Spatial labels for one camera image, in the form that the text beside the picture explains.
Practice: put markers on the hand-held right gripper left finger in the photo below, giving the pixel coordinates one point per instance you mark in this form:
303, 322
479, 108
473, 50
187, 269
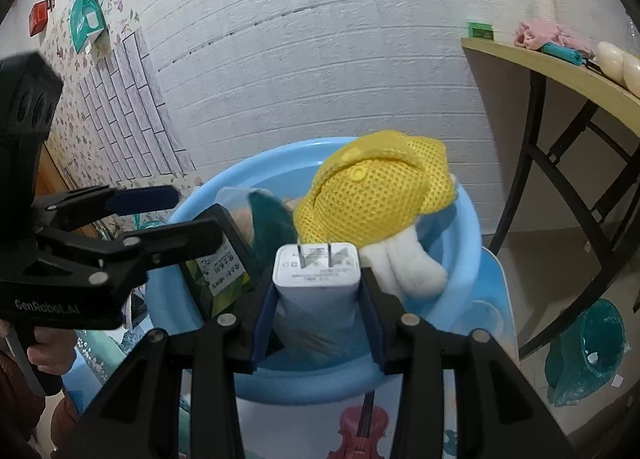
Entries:
262, 319

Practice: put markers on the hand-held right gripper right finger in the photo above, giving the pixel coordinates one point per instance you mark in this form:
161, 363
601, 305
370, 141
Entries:
375, 324

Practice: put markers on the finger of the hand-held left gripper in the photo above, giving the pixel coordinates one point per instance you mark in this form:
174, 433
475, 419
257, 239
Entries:
140, 199
165, 241

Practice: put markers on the black green packet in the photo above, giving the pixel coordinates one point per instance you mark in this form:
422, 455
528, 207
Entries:
225, 279

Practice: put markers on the white charger plug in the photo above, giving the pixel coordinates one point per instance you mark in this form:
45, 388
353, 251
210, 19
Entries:
317, 289

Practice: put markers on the white fleece cloth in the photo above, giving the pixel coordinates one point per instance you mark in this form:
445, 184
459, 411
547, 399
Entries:
405, 269

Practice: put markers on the blue plastic basin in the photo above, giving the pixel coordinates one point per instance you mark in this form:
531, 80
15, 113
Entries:
440, 309

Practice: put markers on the yellow mesh cap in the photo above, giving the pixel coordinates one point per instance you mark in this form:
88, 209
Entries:
365, 199

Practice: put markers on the person's left forearm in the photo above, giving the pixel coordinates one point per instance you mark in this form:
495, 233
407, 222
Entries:
17, 399

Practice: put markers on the printed desktop table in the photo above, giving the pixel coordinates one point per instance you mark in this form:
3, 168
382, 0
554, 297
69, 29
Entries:
310, 424

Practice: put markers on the person's left hand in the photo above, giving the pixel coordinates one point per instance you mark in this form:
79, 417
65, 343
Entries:
57, 349

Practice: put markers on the wooden door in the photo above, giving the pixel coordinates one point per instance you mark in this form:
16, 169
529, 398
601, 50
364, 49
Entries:
57, 179

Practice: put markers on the orange-brown garment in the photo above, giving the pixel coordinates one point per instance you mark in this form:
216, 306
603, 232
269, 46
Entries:
67, 419

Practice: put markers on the teal waste basket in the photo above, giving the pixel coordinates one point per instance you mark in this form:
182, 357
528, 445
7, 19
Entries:
590, 354

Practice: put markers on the white paper scrap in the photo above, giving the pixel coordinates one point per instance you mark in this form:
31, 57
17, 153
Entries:
617, 381

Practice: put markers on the wooden side table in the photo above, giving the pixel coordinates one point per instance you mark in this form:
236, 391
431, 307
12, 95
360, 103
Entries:
525, 56

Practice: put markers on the green box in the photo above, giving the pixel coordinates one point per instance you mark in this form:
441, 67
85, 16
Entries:
480, 30

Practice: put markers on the teal tube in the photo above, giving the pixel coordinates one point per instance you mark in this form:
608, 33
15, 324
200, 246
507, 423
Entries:
562, 54

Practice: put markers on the pink cloth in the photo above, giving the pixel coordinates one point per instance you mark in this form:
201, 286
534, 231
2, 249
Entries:
550, 36

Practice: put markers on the cream oval bun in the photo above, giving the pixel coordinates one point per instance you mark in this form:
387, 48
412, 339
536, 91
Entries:
610, 61
632, 76

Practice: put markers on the grey brick wall sticker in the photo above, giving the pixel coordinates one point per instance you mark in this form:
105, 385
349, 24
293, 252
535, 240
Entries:
135, 114

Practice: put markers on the red wall box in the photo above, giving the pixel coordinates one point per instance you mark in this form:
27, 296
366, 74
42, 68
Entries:
40, 14

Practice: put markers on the green bag on wall hook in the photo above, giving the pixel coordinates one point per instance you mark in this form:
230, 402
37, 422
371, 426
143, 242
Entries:
87, 21

